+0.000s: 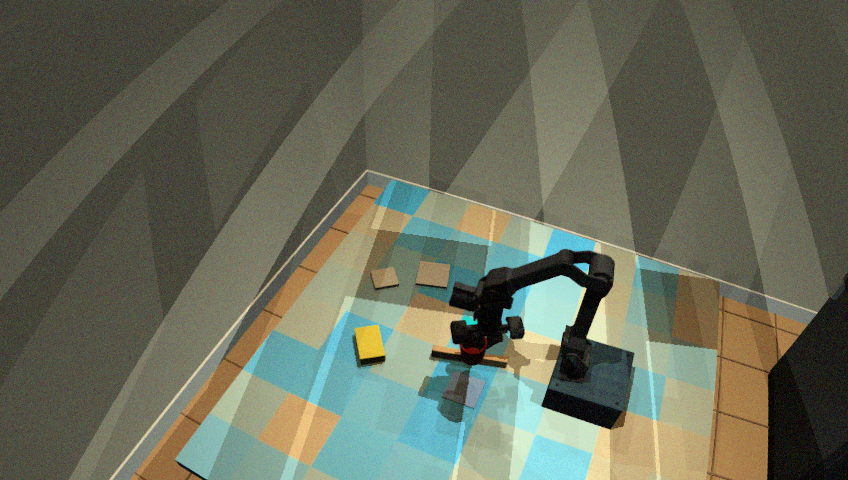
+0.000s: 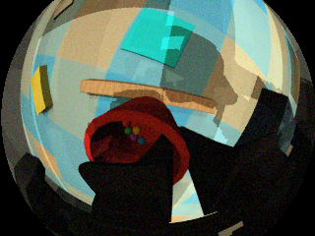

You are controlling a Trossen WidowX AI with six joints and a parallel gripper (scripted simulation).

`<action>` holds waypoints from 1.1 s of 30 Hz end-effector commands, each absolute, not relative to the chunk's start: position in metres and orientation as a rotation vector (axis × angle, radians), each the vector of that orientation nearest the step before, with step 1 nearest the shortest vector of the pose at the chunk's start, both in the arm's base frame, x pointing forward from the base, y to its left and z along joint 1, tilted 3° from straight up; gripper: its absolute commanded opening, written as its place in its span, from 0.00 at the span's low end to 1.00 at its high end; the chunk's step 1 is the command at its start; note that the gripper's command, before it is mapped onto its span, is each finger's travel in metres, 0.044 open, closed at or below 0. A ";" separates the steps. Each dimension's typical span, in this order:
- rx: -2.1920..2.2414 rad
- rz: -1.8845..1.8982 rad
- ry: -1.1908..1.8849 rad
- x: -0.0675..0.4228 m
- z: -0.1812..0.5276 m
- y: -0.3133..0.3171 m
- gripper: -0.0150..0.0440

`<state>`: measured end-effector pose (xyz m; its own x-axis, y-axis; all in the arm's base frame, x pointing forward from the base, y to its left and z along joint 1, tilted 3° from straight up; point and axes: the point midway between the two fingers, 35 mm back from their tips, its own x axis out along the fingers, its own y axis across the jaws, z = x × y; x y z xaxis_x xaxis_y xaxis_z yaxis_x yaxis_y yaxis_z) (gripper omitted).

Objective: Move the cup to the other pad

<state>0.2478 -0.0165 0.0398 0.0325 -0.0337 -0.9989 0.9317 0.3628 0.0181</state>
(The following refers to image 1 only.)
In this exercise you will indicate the beige flat square tile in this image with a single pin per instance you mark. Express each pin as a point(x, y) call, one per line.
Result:
point(384, 278)
point(433, 274)

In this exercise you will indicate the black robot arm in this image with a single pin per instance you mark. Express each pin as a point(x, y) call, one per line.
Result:
point(494, 293)

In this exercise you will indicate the yellow rectangular block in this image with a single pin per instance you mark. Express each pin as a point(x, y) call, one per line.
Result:
point(369, 344)

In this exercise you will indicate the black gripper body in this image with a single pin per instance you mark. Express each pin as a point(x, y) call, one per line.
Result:
point(460, 329)

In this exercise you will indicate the red cup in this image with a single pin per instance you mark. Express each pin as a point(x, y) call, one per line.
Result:
point(471, 353)

